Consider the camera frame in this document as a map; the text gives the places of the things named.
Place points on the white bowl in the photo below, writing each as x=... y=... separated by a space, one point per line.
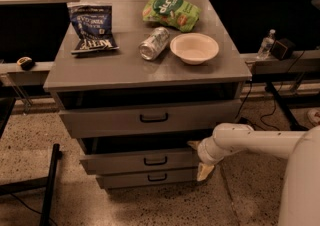
x=194 y=48

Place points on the green snack bag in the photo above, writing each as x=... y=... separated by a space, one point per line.
x=179 y=14

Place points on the black stand left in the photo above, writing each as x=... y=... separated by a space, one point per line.
x=6 y=107

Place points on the grey top drawer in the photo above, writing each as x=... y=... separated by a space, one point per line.
x=146 y=119

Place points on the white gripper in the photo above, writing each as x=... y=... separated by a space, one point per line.
x=204 y=154

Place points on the blue chip bag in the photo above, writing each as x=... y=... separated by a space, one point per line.
x=93 y=25

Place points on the yellow black tape measure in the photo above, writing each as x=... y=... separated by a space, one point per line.
x=26 y=63

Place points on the black tripod stand right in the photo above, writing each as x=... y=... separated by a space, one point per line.
x=294 y=125

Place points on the grey drawer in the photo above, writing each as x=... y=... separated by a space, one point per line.
x=147 y=178
x=110 y=156
x=146 y=119

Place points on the white red shoe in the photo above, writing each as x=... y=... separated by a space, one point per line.
x=314 y=116

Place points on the grey bottom drawer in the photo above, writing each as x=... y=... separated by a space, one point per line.
x=147 y=178

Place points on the silver soda can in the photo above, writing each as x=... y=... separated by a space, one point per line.
x=154 y=44

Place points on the clear water bottle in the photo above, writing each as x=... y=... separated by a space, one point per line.
x=266 y=45

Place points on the small black box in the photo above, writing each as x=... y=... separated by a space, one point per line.
x=282 y=49

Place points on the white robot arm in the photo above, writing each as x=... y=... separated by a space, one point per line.
x=300 y=200

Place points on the grey drawer cabinet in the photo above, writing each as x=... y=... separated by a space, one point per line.
x=122 y=78

